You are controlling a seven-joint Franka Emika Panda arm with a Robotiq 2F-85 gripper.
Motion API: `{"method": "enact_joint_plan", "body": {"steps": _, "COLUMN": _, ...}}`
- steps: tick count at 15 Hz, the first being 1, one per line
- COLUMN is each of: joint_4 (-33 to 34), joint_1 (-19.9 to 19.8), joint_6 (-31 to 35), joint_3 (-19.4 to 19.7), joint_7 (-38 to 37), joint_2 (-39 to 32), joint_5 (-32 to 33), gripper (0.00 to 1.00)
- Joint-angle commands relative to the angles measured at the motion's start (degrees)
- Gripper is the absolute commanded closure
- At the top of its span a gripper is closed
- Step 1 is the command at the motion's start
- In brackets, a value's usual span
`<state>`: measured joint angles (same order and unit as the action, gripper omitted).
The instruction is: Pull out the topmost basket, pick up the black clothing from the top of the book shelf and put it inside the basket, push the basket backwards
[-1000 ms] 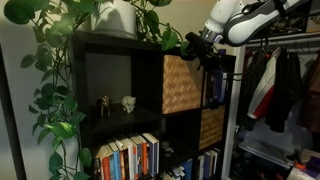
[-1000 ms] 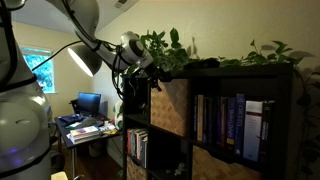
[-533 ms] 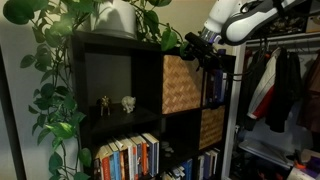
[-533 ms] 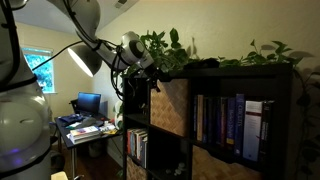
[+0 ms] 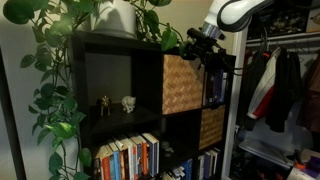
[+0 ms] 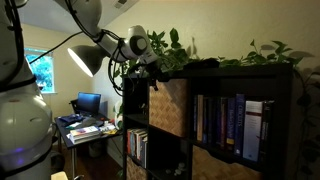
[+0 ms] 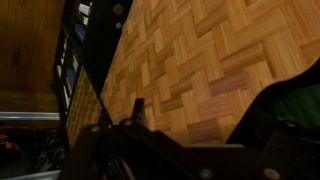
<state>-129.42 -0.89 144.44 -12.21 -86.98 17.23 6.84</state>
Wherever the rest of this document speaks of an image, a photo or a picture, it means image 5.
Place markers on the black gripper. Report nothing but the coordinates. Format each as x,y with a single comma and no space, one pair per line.
206,45

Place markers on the woven bamboo storage basket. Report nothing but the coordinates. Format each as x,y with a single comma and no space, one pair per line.
181,85
211,126

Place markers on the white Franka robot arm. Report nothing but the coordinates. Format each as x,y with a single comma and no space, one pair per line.
233,13

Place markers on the black book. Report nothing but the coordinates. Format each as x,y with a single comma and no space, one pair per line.
209,88

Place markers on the tall blue book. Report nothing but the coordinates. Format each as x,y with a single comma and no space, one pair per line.
218,86

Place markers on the white book dark band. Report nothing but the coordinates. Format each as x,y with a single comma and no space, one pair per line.
224,86

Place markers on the white closet shelf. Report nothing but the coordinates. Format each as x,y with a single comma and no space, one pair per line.
286,35

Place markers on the thick blue book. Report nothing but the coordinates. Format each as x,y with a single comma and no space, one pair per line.
153,156

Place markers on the dark blue book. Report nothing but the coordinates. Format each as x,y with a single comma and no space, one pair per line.
208,165

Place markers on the grey blue book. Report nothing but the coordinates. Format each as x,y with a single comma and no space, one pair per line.
139,160

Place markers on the white low shelf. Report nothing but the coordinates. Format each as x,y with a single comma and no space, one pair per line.
263,151

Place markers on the thin orange book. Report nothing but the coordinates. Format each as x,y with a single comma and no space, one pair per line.
135,161
122,165

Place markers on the blue book white edge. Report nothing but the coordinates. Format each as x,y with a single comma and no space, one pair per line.
116,165

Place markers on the dark hanging garment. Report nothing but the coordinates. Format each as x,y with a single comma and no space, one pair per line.
250,86

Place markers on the white and red jacket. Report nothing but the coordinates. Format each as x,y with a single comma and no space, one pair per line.
265,90

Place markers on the white elephant figurine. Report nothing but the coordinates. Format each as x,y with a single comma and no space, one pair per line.
128,104

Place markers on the white plant pot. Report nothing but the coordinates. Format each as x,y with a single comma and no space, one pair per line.
115,16

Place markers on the dark storage box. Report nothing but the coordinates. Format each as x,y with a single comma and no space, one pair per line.
283,20

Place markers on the black hanging jacket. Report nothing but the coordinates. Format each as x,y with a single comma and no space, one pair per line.
283,90

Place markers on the brass figurine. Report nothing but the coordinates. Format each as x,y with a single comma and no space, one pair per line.
105,105

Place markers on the black cube bookshelf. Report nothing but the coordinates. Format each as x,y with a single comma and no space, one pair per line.
116,121

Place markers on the pile of small books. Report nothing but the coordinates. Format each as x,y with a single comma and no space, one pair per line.
173,173

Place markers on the white box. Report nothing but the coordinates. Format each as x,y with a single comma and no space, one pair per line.
314,20

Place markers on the brown hanging garment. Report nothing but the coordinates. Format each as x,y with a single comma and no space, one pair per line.
311,93

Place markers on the green pothos plant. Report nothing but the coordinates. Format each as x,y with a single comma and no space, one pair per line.
56,100

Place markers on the orange tool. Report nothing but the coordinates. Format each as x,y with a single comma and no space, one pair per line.
299,164

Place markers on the white item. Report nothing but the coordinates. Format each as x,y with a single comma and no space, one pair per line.
298,174

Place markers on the purple item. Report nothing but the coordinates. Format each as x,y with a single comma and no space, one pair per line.
313,165

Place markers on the black metal pole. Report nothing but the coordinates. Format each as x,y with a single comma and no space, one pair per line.
13,133

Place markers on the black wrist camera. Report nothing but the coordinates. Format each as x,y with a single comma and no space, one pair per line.
200,34

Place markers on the white door frame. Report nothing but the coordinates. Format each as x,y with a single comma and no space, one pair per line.
233,116

